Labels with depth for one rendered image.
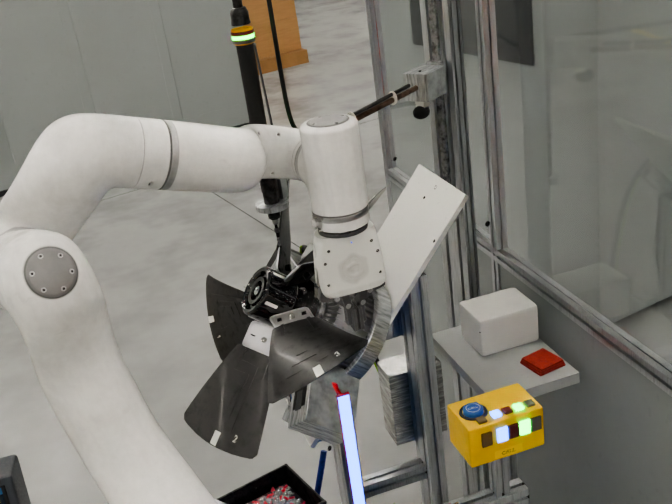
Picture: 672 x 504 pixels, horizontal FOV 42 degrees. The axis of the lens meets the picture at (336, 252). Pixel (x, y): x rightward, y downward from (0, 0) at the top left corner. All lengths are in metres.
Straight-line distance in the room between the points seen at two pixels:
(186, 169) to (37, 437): 2.99
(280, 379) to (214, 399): 0.31
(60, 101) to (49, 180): 6.19
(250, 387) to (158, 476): 0.90
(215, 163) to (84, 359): 0.29
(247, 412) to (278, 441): 1.60
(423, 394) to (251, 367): 0.49
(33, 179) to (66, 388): 0.25
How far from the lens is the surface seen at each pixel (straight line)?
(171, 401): 3.98
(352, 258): 1.29
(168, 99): 7.51
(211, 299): 2.27
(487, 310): 2.30
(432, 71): 2.21
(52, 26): 7.19
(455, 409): 1.76
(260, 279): 1.98
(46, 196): 1.09
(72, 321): 1.02
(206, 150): 1.13
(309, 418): 1.90
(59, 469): 3.78
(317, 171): 1.23
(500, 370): 2.26
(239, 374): 2.00
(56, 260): 0.99
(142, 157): 1.10
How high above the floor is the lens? 2.08
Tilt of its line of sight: 24 degrees down
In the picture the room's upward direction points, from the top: 8 degrees counter-clockwise
